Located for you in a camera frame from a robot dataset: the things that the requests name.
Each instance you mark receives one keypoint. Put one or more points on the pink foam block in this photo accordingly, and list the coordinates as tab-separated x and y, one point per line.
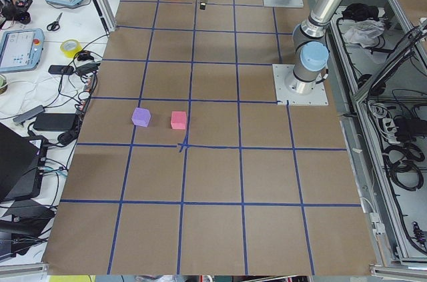
179	120

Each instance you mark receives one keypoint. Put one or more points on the purple foam block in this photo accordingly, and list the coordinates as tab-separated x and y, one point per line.
141	117

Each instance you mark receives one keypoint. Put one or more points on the yellow tape roll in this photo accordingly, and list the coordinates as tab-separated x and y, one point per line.
70	48

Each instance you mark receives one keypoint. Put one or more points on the crumpled white cloth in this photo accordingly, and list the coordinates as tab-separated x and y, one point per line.
364	33

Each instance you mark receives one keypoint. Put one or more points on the lower teach pendant tablet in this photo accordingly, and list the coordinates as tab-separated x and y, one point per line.
21	50

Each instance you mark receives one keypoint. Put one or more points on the grey usb hub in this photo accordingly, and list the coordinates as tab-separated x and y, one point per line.
28	115

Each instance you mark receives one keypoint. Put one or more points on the black power brick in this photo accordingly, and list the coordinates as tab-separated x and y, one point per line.
54	122

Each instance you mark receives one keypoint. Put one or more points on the black laptop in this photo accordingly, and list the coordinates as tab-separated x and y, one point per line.
22	159

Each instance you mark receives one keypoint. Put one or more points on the black handled scissors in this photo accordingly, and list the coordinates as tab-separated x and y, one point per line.
54	25

